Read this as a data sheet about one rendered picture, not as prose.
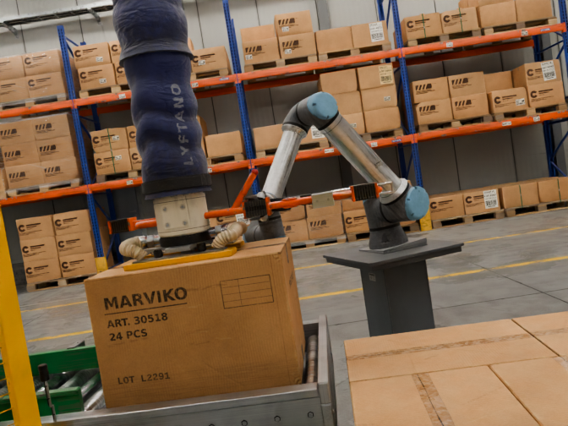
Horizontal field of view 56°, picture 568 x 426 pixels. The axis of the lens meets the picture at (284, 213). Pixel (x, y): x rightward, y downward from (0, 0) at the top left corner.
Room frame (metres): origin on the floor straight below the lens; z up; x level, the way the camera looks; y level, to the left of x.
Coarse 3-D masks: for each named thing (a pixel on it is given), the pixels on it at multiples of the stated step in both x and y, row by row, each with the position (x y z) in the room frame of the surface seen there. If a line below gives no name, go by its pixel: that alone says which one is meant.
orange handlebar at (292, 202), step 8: (344, 192) 1.70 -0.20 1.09; (288, 200) 1.71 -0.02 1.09; (296, 200) 1.71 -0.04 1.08; (304, 200) 1.70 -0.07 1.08; (232, 208) 1.73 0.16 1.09; (240, 208) 1.72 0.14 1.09; (272, 208) 1.71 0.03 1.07; (208, 216) 1.73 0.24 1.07; (216, 216) 1.73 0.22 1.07; (136, 224) 1.75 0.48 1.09; (144, 224) 1.74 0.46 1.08; (152, 224) 1.74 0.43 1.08
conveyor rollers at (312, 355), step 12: (312, 336) 2.00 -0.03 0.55; (312, 348) 1.86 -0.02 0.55; (312, 360) 1.74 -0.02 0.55; (72, 372) 2.09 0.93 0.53; (84, 372) 2.02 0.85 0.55; (312, 372) 1.63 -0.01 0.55; (0, 384) 2.06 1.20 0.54; (36, 384) 1.99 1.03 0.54; (48, 384) 1.93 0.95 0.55; (60, 384) 1.98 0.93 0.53; (72, 384) 1.91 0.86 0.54; (84, 384) 1.87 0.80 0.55; (96, 384) 1.89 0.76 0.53; (84, 396) 1.79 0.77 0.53; (96, 396) 1.72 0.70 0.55; (96, 408) 1.67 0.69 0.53
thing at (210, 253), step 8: (160, 248) 1.68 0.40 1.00; (200, 248) 1.65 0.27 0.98; (224, 248) 1.63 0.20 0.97; (232, 248) 1.65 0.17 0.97; (160, 256) 1.66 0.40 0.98; (168, 256) 1.65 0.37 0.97; (176, 256) 1.63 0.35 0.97; (184, 256) 1.63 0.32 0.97; (192, 256) 1.61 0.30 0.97; (200, 256) 1.61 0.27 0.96; (208, 256) 1.61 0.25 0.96; (216, 256) 1.61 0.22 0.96; (224, 256) 1.61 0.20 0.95; (128, 264) 1.65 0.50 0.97; (136, 264) 1.63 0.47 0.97; (144, 264) 1.62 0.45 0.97; (152, 264) 1.62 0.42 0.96; (160, 264) 1.62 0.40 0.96; (168, 264) 1.62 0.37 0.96; (176, 264) 1.62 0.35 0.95
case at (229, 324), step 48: (288, 240) 1.88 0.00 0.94; (96, 288) 1.58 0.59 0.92; (144, 288) 1.57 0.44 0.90; (192, 288) 1.56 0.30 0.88; (240, 288) 1.55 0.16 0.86; (288, 288) 1.60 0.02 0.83; (96, 336) 1.58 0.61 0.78; (144, 336) 1.57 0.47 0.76; (192, 336) 1.56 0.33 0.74; (240, 336) 1.55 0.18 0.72; (288, 336) 1.54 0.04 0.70; (144, 384) 1.58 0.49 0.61; (192, 384) 1.56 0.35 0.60; (240, 384) 1.55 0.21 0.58; (288, 384) 1.54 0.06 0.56
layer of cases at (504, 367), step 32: (512, 320) 1.86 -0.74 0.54; (544, 320) 1.79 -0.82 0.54; (352, 352) 1.77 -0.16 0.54; (384, 352) 1.72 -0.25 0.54; (416, 352) 1.68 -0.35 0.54; (448, 352) 1.63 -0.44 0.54; (480, 352) 1.59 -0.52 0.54; (512, 352) 1.55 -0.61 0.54; (544, 352) 1.51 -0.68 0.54; (352, 384) 1.50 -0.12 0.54; (384, 384) 1.47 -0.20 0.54; (416, 384) 1.44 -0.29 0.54; (448, 384) 1.40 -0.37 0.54; (480, 384) 1.37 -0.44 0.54; (512, 384) 1.34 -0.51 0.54; (544, 384) 1.31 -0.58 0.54; (384, 416) 1.28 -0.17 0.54; (416, 416) 1.25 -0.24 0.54; (448, 416) 1.22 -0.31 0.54; (480, 416) 1.20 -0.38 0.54; (512, 416) 1.18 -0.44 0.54; (544, 416) 1.16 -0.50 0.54
